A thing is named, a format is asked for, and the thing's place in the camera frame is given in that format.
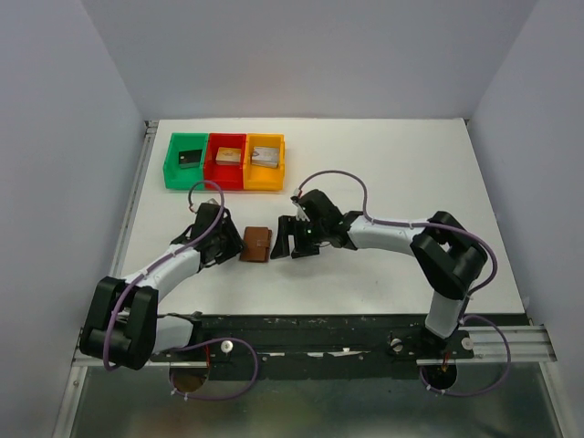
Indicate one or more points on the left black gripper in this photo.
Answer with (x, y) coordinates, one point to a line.
(235, 240)

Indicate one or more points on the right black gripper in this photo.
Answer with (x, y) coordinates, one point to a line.
(286, 226)

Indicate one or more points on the brown leather card holder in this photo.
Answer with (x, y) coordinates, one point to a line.
(257, 242)

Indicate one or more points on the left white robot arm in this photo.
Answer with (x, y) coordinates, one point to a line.
(124, 327)

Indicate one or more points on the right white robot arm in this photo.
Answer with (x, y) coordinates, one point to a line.
(449, 257)

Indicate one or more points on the silver card stack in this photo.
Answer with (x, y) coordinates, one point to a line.
(265, 157)

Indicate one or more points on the gold card stack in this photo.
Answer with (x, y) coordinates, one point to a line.
(228, 156)

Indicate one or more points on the black card stack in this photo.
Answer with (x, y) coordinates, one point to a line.
(190, 159)

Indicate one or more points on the red plastic bin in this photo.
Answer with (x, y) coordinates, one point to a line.
(228, 177)

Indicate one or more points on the orange plastic bin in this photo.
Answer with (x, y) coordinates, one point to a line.
(263, 179)

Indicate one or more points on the green plastic bin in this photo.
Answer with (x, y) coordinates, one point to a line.
(178, 179)

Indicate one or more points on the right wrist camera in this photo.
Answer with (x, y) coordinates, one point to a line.
(296, 197)

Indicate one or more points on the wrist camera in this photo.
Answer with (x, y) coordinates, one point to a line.
(212, 202)
(296, 197)

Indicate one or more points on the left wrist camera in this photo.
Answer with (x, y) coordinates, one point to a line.
(212, 202)

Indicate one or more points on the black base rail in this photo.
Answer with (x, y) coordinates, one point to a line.
(316, 347)

